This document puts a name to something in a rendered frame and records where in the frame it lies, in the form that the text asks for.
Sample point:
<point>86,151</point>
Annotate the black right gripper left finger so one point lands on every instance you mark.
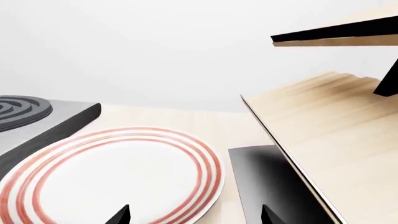
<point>122,216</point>

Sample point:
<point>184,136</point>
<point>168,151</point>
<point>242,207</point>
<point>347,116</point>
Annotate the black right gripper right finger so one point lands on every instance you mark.
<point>270,217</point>

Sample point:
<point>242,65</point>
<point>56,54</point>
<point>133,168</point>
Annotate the white plate with red rings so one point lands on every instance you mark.
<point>109,177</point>

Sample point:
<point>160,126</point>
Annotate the grey stove with black burner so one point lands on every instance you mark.
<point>40,123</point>

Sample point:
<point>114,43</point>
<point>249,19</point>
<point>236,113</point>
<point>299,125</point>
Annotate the light wooden cabinet with black frame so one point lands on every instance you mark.
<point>323,140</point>

